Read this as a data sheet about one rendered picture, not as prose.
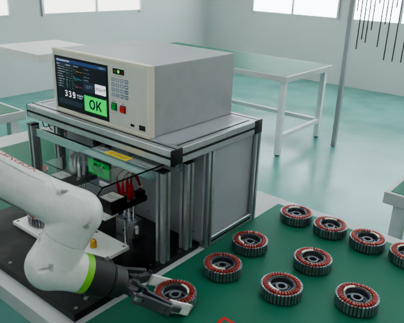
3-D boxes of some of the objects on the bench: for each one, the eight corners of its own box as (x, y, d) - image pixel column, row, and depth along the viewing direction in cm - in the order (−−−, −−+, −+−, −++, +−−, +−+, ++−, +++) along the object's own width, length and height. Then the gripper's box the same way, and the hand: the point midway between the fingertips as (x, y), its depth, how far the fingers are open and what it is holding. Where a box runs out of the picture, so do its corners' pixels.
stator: (163, 321, 120) (163, 308, 119) (147, 295, 129) (147, 283, 128) (203, 309, 125) (204, 297, 124) (185, 285, 134) (185, 273, 133)
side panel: (205, 248, 153) (209, 152, 141) (197, 245, 154) (201, 150, 143) (254, 218, 173) (261, 131, 161) (247, 215, 175) (254, 129, 163)
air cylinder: (131, 240, 152) (131, 223, 150) (115, 231, 156) (115, 216, 155) (143, 233, 156) (143, 218, 154) (127, 225, 160) (127, 211, 158)
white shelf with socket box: (47, 154, 225) (38, 54, 208) (4, 136, 247) (-7, 45, 230) (106, 138, 250) (102, 47, 234) (62, 122, 272) (56, 39, 256)
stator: (338, 273, 142) (340, 262, 141) (306, 280, 138) (307, 269, 137) (317, 253, 152) (318, 243, 150) (285, 259, 148) (286, 248, 147)
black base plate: (74, 322, 119) (74, 314, 118) (-50, 233, 156) (-50, 227, 155) (197, 248, 153) (198, 241, 152) (72, 189, 190) (72, 184, 190)
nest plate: (39, 240, 150) (39, 236, 149) (13, 224, 159) (12, 220, 158) (79, 223, 161) (79, 220, 160) (52, 209, 170) (52, 206, 169)
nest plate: (89, 270, 136) (89, 266, 135) (57, 250, 145) (57, 247, 144) (129, 249, 147) (129, 245, 146) (97, 232, 155) (97, 229, 155)
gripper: (86, 266, 125) (156, 284, 137) (115, 322, 105) (192, 337, 118) (99, 241, 124) (168, 261, 137) (131, 293, 105) (207, 311, 117)
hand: (174, 295), depth 126 cm, fingers closed on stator, 11 cm apart
